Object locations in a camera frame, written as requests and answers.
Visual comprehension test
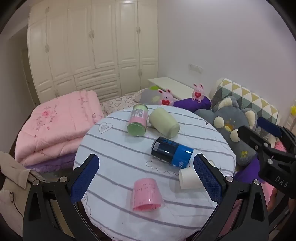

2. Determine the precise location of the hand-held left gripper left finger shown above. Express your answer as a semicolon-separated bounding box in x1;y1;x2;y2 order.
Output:
22;153;100;241

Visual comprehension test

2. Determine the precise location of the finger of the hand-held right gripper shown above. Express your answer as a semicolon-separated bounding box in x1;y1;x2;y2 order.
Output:
237;125;276;158
257;117;296;154

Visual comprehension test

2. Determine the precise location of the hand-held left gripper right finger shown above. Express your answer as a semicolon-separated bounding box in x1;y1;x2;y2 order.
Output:
193;153;271;241

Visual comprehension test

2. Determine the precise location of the pink plastic cup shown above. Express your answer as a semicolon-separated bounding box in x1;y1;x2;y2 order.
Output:
133;178;165;212

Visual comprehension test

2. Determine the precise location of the white cup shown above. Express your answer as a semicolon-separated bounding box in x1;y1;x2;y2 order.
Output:
179;160;215;190

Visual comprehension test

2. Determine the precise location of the blue and black cup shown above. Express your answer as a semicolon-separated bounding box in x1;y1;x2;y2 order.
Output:
151;136;194;170

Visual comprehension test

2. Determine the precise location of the pale green cup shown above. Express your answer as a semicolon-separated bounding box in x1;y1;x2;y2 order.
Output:
148;107;181;139

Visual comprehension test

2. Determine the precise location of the pink and green printed cup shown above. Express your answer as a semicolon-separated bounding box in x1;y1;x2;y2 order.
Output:
127;104;149;137

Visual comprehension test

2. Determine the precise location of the grey koala plush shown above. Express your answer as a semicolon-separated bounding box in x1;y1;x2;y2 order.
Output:
194;96;260;166

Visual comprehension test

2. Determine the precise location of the purple cloth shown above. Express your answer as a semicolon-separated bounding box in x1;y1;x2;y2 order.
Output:
233;158;264;184

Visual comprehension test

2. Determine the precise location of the triangle patterned cushion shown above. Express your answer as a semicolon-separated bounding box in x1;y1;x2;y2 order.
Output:
209;78;282;131

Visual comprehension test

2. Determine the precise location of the round striped table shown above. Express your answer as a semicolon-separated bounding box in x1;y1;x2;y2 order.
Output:
73;104;237;240

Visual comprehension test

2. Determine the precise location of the pink folded quilt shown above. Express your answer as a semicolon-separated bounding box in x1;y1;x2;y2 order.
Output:
14;90;105;167

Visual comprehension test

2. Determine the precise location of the purple pillow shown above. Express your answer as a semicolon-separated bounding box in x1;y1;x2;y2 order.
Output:
173;97;212;113

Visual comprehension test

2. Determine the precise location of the pink bunny plush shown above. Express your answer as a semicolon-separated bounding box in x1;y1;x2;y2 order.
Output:
191;83;206;103
158;89;174;107

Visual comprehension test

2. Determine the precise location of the beige jacket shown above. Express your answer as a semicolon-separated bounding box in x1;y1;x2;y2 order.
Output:
0;151;42;232

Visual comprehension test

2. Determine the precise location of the heart print bed sheet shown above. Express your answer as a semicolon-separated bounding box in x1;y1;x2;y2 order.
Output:
100;89;149;117

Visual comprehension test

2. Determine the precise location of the white bedside cabinet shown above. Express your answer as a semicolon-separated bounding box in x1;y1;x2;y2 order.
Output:
147;77;197;101

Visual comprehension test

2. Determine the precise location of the grey and green pillow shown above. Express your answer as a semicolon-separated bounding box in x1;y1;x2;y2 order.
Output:
138;85;167;105

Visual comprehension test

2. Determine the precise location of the cream wardrobe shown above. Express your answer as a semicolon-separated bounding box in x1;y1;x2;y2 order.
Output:
27;0;160;105

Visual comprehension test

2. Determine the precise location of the white wall socket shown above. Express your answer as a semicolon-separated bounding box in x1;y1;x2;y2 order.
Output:
188;63;204;73

